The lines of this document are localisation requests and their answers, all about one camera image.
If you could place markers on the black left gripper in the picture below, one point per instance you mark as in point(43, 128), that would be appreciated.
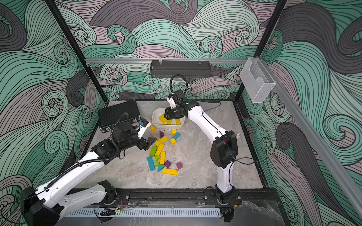
point(147, 143)

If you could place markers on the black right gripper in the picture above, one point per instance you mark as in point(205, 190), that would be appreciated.
point(168, 111)

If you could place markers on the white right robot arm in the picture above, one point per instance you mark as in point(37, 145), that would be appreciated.
point(224, 149)

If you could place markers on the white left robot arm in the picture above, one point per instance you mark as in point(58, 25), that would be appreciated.
point(50, 202)

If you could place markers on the green rectangular block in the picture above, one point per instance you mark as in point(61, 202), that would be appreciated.
point(153, 151)

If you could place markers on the yellow upright long block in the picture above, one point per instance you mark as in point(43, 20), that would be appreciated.
point(159, 149)

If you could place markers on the yellow slanted long block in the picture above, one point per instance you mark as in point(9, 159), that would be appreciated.
point(161, 140)

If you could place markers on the light green arch block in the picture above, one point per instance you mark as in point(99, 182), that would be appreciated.
point(156, 161)

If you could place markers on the white plastic tub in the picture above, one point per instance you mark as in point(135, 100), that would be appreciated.
point(160, 122)

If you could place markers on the teal long block at left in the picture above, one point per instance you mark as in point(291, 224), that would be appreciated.
point(151, 163)

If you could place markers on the teal short block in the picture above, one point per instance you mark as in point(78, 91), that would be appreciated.
point(176, 136)

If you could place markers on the teal triangle block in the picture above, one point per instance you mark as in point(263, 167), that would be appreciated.
point(160, 167)

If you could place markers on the yellow small cube block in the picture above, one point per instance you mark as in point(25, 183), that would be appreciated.
point(173, 141)

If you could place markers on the purple cube block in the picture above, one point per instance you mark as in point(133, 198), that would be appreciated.
point(167, 164)

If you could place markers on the black aluminium carrying case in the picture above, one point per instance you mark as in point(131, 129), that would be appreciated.
point(127, 111)

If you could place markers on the magenta cube block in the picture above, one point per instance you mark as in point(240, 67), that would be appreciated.
point(179, 165)

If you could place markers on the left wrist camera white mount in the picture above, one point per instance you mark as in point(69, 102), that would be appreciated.
point(143, 126)

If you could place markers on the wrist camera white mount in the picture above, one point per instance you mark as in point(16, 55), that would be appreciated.
point(172, 101)
point(143, 126)

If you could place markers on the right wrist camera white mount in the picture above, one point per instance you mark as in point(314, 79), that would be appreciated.
point(172, 101)

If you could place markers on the black wall-mounted tray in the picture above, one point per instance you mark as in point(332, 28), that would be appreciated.
point(188, 69)

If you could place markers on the white slotted cable duct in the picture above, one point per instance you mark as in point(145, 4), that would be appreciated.
point(147, 213)

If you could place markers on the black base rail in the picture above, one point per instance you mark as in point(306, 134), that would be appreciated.
point(204, 196)

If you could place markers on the clear acrylic wall holder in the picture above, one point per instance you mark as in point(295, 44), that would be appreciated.
point(257, 79)

